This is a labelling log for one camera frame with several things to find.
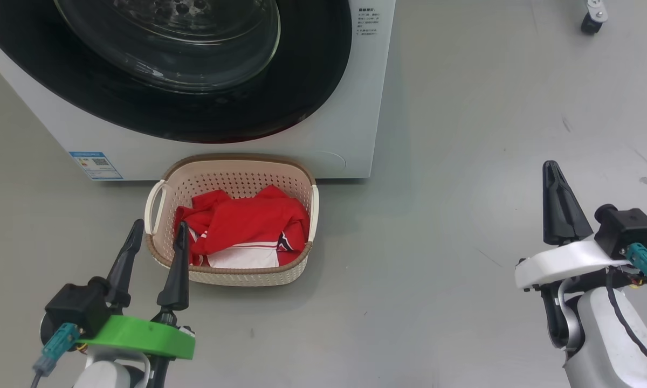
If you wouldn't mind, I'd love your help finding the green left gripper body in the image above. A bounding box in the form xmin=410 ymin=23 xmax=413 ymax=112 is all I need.
xmin=78 ymin=314 xmax=196 ymax=388

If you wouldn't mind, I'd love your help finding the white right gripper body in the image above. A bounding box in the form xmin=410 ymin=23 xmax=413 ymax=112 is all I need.
xmin=515 ymin=239 xmax=634 ymax=348

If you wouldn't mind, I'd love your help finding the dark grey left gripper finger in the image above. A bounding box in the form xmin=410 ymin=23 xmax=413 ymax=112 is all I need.
xmin=104 ymin=218 xmax=145 ymax=309
xmin=156 ymin=221 xmax=190 ymax=312

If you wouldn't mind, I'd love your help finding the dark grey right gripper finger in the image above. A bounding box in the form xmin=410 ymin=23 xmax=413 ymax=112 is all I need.
xmin=542 ymin=160 xmax=594 ymax=246

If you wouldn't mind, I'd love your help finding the red and white garment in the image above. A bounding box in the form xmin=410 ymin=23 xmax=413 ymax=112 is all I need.
xmin=174 ymin=185 xmax=311 ymax=269

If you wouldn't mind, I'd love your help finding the round glass washing machine door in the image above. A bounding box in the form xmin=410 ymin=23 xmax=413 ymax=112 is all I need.
xmin=0 ymin=0 xmax=354 ymax=144

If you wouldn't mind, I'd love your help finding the cream perforated laundry basket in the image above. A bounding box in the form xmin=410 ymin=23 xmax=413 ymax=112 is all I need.
xmin=144 ymin=154 xmax=320 ymax=287

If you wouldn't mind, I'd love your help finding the white washing machine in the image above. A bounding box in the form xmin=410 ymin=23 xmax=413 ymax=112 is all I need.
xmin=0 ymin=0 xmax=397 ymax=181

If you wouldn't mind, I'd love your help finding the blue energy label sticker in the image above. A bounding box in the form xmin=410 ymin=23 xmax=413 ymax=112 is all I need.
xmin=69 ymin=151 xmax=123 ymax=181

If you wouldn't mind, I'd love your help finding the black caster wheel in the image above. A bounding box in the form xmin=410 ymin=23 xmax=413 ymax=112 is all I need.
xmin=581 ymin=0 xmax=609 ymax=36

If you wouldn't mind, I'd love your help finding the printed text sticker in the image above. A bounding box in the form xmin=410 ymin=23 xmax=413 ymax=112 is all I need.
xmin=356 ymin=6 xmax=379 ymax=37

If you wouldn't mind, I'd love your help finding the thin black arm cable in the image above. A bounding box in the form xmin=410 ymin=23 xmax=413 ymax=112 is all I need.
xmin=605 ymin=268 xmax=647 ymax=378

